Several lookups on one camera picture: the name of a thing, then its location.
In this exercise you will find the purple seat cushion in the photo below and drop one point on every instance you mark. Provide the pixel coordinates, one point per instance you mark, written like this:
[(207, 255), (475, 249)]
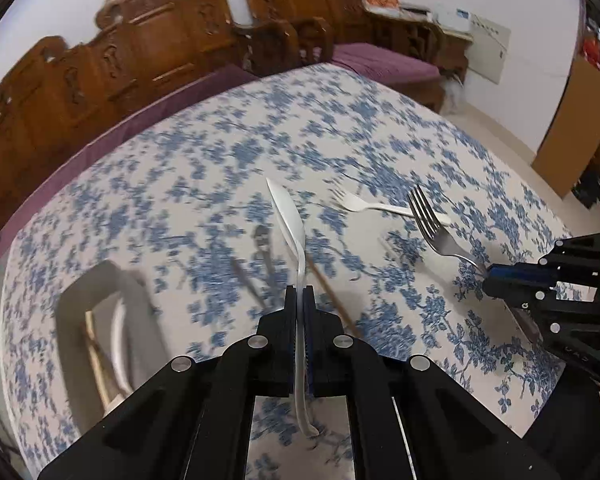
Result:
[(382, 65)]

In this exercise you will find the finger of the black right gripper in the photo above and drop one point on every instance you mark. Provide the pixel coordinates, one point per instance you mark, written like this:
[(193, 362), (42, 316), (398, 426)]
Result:
[(525, 272), (520, 294)]

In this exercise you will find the steel spoon smiley handle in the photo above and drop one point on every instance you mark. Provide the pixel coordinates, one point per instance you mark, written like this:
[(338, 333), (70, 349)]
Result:
[(262, 239)]

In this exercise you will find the carved wooden armchair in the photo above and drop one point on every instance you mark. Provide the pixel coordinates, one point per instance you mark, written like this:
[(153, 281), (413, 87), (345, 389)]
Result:
[(321, 25)]

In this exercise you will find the white ceramic soup spoon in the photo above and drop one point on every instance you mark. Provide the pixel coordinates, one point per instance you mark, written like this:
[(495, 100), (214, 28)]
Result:
[(117, 345)]

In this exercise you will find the metal rectangular tray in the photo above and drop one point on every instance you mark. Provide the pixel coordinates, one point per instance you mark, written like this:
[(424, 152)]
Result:
[(109, 340)]

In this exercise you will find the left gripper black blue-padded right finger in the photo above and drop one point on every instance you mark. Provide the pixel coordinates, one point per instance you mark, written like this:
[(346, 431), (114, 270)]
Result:
[(409, 419)]

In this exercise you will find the white electrical panel box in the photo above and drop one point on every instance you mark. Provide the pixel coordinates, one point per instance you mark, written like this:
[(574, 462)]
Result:
[(487, 53)]

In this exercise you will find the light bamboo chopstick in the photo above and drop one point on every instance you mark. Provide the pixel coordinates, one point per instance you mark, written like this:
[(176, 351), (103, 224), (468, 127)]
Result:
[(110, 393)]

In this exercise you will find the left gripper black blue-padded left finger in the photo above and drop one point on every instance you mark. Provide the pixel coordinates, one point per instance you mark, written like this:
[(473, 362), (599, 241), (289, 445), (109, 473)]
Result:
[(191, 420)]

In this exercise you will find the white router box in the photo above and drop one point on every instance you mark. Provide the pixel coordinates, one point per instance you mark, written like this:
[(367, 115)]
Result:
[(455, 19)]

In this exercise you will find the white plastic fork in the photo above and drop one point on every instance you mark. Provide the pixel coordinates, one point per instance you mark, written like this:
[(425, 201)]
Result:
[(354, 203)]

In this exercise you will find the blue floral tablecloth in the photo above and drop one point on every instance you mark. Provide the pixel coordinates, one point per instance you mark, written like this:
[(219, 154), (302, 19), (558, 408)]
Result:
[(318, 176)]

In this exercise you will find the carved wooden sofa bench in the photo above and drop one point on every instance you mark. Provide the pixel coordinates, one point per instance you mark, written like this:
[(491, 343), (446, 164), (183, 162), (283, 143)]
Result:
[(58, 98)]

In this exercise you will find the dark wooden chopstick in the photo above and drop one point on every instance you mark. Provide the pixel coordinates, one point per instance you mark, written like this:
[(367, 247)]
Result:
[(245, 280), (338, 305)]

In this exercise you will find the wooden side table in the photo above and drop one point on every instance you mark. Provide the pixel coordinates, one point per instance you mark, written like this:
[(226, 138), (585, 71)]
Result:
[(424, 40)]

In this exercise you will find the white plastic knife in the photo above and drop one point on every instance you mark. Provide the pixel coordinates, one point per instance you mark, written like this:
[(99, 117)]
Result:
[(292, 228)]

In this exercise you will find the steel fork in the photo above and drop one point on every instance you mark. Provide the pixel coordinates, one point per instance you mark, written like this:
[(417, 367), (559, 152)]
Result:
[(435, 233)]

